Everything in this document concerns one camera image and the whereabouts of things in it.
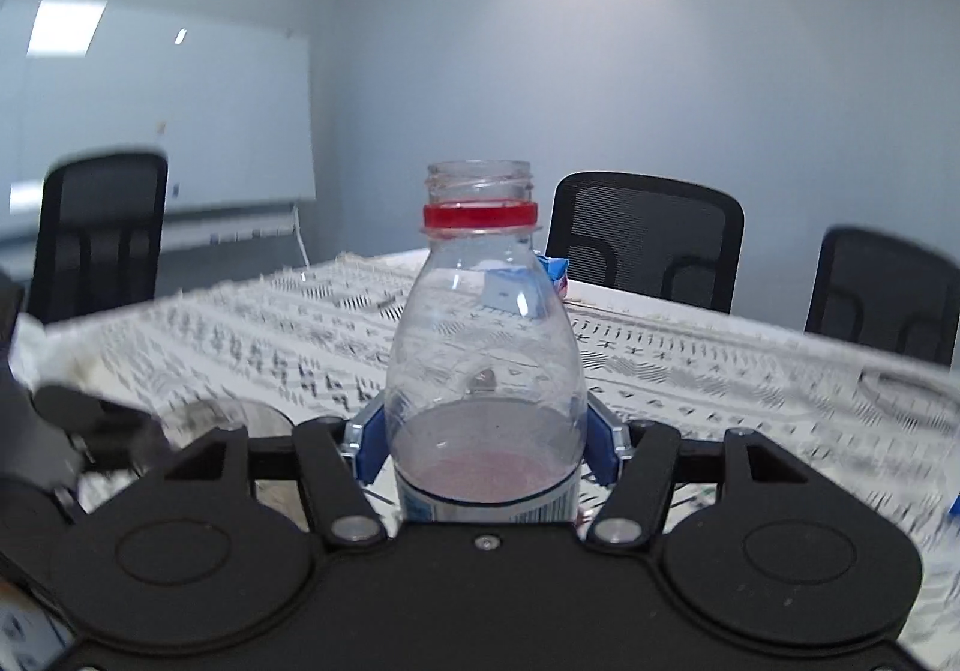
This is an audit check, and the white patterned tablecloth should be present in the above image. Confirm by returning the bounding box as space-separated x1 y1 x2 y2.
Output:
11 249 960 671

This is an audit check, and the crumpled white tissue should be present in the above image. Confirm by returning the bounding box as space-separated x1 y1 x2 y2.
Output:
9 312 98 383

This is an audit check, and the clear plastic bottle red label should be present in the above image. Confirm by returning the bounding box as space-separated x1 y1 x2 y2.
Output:
384 159 590 524

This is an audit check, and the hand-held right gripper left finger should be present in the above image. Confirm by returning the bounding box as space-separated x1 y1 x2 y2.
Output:
160 401 389 547

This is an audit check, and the white whiteboard on stand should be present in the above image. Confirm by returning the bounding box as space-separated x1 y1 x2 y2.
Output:
0 0 317 259

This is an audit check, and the black cable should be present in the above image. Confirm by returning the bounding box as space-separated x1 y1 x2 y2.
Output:
859 366 960 428

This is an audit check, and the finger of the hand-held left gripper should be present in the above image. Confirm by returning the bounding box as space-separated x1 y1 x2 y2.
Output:
34 382 177 475

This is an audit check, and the small blue tissue pack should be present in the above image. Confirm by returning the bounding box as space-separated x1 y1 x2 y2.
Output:
484 254 569 321

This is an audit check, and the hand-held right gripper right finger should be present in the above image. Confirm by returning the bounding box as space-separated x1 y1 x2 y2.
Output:
586 395 823 549

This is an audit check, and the black mesh office chair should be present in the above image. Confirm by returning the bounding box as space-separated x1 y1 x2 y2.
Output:
804 225 960 369
28 148 170 325
543 171 746 316

